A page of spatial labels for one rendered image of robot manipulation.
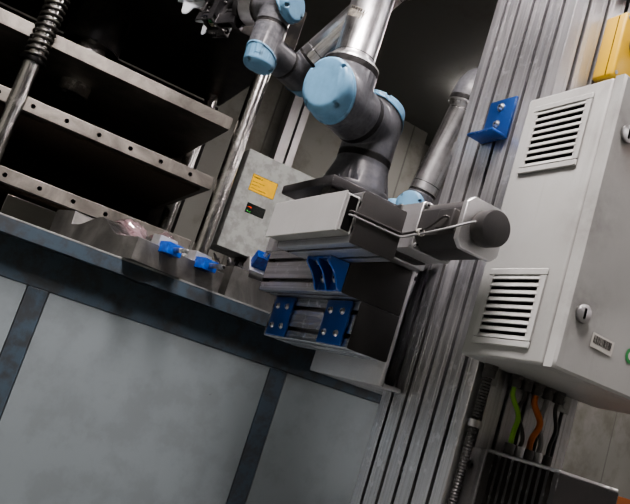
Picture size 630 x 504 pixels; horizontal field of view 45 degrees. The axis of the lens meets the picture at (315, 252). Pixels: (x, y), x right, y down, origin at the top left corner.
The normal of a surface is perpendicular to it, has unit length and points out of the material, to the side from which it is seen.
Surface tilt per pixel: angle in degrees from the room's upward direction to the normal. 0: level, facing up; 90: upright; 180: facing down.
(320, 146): 90
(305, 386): 90
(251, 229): 90
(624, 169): 90
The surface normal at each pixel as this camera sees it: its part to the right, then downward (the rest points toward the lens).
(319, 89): -0.57, -0.21
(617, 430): 0.48, -0.03
